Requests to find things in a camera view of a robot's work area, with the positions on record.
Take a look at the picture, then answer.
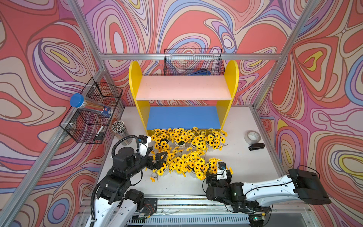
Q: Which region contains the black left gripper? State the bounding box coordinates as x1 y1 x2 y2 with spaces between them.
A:
125 146 167 180

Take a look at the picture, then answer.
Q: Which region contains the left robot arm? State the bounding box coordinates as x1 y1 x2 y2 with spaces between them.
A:
87 135 168 227

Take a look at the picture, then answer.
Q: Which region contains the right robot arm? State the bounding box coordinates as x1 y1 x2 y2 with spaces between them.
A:
205 162 331 214

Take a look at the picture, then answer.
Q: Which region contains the clear cup of pencils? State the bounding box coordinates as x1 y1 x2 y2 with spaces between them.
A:
111 120 129 140

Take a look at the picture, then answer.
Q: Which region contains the small black device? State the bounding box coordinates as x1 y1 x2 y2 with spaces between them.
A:
248 143 265 151

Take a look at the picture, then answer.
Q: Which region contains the yellow wooden shelf unit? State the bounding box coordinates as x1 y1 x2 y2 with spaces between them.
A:
129 60 239 135

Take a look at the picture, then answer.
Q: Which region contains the clear packing tape roll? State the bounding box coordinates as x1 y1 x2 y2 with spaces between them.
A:
244 131 261 145

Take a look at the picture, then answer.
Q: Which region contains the blue object in rear basket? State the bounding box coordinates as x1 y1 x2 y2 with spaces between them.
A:
189 69 211 76

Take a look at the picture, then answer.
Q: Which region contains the blue capped pencil tube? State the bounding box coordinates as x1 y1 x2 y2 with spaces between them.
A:
70 93 112 118

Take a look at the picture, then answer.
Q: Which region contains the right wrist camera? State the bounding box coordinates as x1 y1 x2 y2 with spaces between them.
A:
216 162 227 180

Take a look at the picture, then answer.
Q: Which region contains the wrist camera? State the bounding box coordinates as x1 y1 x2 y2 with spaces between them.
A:
216 162 227 180
138 135 153 157

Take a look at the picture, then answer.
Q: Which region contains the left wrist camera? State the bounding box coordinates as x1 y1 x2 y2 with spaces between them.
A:
138 135 153 157

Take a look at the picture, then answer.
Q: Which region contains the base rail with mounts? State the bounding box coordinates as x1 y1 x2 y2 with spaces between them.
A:
74 189 319 227

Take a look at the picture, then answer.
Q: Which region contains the aluminium frame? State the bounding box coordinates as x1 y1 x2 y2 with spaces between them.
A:
1 1 307 227

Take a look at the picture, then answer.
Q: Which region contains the black wire basket left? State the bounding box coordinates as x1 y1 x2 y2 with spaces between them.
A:
60 78 123 144

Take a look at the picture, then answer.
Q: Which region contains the black wire basket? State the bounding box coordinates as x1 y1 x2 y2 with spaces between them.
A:
60 78 123 144
164 47 225 76

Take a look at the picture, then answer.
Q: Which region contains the black wire basket rear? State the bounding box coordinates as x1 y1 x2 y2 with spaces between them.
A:
164 47 225 76

